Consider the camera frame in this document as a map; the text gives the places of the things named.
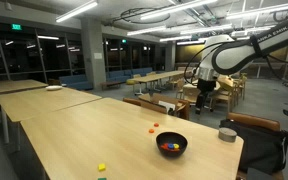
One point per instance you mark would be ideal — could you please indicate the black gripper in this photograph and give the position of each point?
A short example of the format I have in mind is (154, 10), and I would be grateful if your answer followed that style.
(206, 86)

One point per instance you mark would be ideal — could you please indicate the red-orange round token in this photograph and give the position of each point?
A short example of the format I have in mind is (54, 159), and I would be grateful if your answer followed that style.
(156, 124)

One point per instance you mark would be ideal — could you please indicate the black bowl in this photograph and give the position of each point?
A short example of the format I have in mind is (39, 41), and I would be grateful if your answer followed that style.
(171, 151)

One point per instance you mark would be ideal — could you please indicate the orange round token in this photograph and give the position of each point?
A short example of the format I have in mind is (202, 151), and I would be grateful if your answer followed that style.
(151, 131)

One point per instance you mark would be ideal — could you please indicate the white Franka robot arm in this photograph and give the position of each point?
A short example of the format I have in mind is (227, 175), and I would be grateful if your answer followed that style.
(237, 53)

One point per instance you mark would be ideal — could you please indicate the wooden chair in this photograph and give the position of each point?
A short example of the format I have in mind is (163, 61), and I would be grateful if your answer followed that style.
(222, 98)
(240, 83)
(179, 87)
(191, 95)

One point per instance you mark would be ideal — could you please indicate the yellow round token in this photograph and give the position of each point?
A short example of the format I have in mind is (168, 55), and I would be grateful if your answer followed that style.
(176, 146)

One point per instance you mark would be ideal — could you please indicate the long wooden dining table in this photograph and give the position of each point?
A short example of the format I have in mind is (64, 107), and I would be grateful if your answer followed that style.
(157, 76)

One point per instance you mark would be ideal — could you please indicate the blue round token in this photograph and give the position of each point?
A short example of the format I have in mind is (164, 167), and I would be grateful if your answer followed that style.
(170, 145)

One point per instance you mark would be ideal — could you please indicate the red round token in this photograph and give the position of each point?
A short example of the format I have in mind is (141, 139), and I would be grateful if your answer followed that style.
(164, 146)

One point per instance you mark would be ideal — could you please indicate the brown leather chair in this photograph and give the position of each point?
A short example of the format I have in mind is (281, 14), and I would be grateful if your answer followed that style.
(132, 101)
(254, 121)

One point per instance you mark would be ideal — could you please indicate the ceiling strip light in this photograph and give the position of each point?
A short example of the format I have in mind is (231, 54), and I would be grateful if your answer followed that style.
(175, 38)
(264, 10)
(77, 10)
(190, 42)
(177, 7)
(147, 30)

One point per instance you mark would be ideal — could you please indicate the blue sofa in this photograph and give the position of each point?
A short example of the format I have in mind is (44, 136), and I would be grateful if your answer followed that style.
(142, 71)
(119, 75)
(75, 81)

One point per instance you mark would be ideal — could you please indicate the yellow pouf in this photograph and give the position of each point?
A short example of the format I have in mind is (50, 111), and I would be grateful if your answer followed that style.
(130, 81)

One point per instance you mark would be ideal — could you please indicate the black bag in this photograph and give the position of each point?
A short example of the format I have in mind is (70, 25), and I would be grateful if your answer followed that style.
(260, 148)

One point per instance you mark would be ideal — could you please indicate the low wooden bench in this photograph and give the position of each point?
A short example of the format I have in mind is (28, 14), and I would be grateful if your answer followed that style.
(110, 83)

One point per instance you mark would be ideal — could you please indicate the small green exit sign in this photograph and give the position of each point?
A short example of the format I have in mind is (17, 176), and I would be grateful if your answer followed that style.
(124, 41)

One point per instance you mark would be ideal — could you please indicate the white paper sign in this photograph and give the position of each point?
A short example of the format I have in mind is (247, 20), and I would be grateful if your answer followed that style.
(98, 55)

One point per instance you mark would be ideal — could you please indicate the yellow cube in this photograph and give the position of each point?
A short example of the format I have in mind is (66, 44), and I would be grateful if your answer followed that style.
(101, 167)

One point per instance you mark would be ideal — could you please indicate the green cube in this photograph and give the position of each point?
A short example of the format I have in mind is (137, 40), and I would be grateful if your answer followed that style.
(101, 179)

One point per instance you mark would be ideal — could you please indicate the white plate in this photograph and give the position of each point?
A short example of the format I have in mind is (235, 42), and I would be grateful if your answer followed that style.
(54, 88)

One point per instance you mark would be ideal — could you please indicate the grey duct tape roll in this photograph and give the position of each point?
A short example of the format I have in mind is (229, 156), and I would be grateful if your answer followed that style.
(227, 135)

